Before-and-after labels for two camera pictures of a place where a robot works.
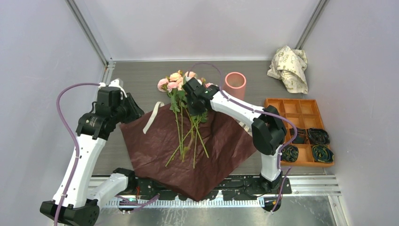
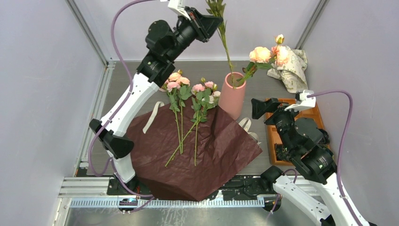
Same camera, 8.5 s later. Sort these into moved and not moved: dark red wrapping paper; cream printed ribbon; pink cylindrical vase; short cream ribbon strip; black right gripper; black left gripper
Moved: black left gripper; black right gripper
Not moved: short cream ribbon strip; cream printed ribbon; dark red wrapping paper; pink cylindrical vase
